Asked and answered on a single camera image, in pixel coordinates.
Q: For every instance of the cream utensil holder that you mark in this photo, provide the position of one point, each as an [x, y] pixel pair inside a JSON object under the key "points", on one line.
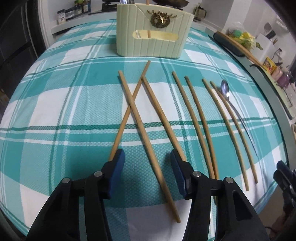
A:
{"points": [[169, 30]]}

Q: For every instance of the dark rolled mat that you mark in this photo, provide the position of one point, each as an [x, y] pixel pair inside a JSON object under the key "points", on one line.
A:
{"points": [[227, 44]]}

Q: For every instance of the bamboo chopstick seven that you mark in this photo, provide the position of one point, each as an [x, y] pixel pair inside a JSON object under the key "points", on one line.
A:
{"points": [[244, 141]]}

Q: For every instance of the bamboo chopstick four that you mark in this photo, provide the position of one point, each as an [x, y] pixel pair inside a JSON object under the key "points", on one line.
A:
{"points": [[196, 126]]}

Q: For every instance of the teal plaid tablecloth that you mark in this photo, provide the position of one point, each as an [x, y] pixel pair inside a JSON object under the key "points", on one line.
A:
{"points": [[64, 115]]}

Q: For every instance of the wooden cutting board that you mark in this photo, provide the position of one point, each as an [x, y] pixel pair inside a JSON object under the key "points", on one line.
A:
{"points": [[241, 48]]}

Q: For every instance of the bamboo chopstick six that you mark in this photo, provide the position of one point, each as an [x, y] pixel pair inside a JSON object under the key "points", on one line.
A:
{"points": [[231, 133]]}

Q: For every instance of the black refrigerator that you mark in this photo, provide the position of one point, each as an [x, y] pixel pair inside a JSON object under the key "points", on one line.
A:
{"points": [[22, 42]]}

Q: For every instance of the small silver spoon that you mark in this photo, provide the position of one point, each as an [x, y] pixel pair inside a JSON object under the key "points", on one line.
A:
{"points": [[224, 87]]}

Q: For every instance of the white knife block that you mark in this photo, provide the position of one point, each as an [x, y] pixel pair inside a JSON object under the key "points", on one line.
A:
{"points": [[267, 40]]}

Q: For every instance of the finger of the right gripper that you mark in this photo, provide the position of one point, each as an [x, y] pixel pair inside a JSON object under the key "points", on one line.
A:
{"points": [[282, 181], [284, 169]]}

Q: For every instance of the large silver spoon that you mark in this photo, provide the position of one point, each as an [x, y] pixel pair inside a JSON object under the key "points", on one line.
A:
{"points": [[126, 1]]}

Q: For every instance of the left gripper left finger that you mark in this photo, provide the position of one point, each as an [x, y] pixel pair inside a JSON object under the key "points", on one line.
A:
{"points": [[59, 217]]}

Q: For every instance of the bamboo chopstick five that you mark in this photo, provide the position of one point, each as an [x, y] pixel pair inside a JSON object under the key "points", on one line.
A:
{"points": [[206, 129]]}

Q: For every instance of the bamboo chopstick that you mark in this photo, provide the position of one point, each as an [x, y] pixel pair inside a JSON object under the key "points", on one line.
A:
{"points": [[148, 31]]}

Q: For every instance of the yellow snack package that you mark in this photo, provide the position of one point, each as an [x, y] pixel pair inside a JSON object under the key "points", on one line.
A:
{"points": [[269, 65]]}

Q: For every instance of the bamboo chopstick three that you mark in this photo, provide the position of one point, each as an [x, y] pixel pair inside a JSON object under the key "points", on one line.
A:
{"points": [[164, 120]]}

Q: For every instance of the bamboo chopstick two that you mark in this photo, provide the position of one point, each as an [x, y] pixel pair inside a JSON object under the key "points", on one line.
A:
{"points": [[150, 151]]}

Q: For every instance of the bag of colourful sponges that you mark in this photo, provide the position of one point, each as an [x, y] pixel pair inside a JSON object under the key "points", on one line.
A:
{"points": [[238, 33]]}

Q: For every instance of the black frying pan with lid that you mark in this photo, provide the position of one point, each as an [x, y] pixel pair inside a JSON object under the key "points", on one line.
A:
{"points": [[173, 3]]}

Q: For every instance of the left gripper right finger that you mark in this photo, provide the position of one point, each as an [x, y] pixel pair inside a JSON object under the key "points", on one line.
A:
{"points": [[236, 218]]}

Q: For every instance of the spice rack with bottles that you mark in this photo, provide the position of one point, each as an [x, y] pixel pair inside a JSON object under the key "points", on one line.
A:
{"points": [[79, 8]]}

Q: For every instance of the black gas stove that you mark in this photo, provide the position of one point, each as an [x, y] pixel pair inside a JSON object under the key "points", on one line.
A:
{"points": [[108, 6]]}

